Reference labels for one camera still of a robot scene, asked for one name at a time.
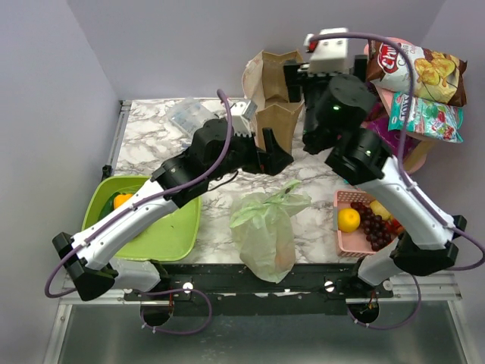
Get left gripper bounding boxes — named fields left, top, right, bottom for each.
left=208, top=126, right=293, bottom=181

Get light green plastic grocery bag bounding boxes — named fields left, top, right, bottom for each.
left=230, top=180, right=311, bottom=284

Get brown cassava chips bag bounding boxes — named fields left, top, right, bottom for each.
left=366, top=40, right=468, bottom=107

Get teal Fox's candy bag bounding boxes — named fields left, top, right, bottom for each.
left=388, top=93, right=464, bottom=143

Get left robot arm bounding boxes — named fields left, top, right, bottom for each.
left=52, top=119, right=293, bottom=301

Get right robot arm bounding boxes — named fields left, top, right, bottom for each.
left=283, top=60, right=467, bottom=297

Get brown paper bag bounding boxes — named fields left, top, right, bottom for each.
left=242, top=50, right=303, bottom=154

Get purple snack bag right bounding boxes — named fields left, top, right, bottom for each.
left=362, top=117, right=419, bottom=158

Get yellow toy lemon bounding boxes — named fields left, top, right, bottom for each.
left=337, top=208, right=361, bottom=233

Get clear plastic organizer box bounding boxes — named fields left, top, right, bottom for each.
left=166, top=98, right=215, bottom=139

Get yellow toy pear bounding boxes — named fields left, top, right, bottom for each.
left=369, top=200, right=392, bottom=221

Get pink plastic basket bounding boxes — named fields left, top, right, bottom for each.
left=333, top=190, right=397, bottom=258

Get dark red toy grapes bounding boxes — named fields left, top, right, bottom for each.
left=350, top=202, right=393, bottom=252

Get pink tiered shelf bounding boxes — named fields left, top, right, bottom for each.
left=361, top=36, right=437, bottom=175

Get lime green tray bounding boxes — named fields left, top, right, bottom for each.
left=82, top=175, right=202, bottom=262

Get red toy cherries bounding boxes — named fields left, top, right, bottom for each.
left=386, top=218, right=405, bottom=236

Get yellow toy bell pepper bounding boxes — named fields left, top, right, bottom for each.
left=113, top=193, right=133, bottom=209

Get green toy cucumber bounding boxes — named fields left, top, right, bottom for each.
left=99, top=192, right=119, bottom=220

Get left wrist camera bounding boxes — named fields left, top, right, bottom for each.
left=230, top=100, right=257, bottom=137

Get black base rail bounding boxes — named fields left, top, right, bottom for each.
left=75, top=261, right=444, bottom=318

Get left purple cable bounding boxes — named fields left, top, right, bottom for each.
left=44, top=89, right=234, bottom=335

